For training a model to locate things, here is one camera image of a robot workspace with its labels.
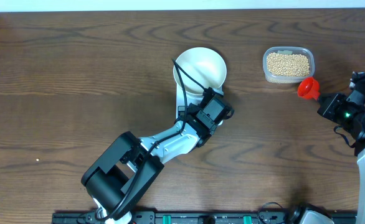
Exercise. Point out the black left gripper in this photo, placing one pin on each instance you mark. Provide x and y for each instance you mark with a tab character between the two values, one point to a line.
191	110

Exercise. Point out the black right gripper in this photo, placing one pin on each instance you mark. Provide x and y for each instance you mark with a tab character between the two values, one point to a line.
327	110

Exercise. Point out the red plastic measuring scoop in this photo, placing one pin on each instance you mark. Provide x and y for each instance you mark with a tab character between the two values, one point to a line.
309	88

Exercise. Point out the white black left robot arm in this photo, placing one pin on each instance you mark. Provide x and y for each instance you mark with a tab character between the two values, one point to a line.
124	172

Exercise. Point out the white digital kitchen scale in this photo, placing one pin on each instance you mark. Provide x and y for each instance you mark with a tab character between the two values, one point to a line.
190	99

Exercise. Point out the cream round bowl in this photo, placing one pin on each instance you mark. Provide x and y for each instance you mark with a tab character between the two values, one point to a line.
204	65

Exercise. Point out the clear container of soybeans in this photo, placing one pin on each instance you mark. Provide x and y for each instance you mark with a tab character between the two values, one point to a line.
288	64

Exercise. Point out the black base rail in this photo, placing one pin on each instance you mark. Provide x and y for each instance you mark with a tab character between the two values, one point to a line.
270	213

